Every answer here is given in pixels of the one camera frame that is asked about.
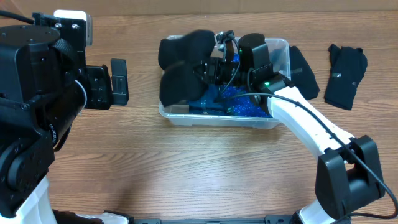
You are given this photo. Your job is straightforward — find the blue sequin glitter garment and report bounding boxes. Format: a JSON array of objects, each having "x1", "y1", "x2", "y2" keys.
[{"x1": 215, "y1": 53, "x2": 270, "y2": 118}]

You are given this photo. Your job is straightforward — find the blue denim jeans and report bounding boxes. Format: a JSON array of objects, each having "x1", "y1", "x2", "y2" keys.
[{"x1": 186, "y1": 88, "x2": 227, "y2": 116}]

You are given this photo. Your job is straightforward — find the black garment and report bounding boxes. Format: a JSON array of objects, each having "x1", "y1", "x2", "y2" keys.
[
  {"x1": 289, "y1": 46, "x2": 320, "y2": 100},
  {"x1": 324, "y1": 44, "x2": 368, "y2": 110},
  {"x1": 158, "y1": 29, "x2": 215, "y2": 107}
]

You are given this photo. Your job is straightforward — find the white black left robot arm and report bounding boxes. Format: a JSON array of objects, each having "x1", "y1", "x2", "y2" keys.
[{"x1": 1, "y1": 10, "x2": 134, "y2": 223}]

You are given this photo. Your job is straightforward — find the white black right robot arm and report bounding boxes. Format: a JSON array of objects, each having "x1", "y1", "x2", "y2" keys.
[{"x1": 194, "y1": 30, "x2": 390, "y2": 223}]

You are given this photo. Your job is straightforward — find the clear plastic storage bin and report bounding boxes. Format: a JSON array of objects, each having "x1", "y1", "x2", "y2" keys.
[{"x1": 159, "y1": 37, "x2": 291, "y2": 129}]

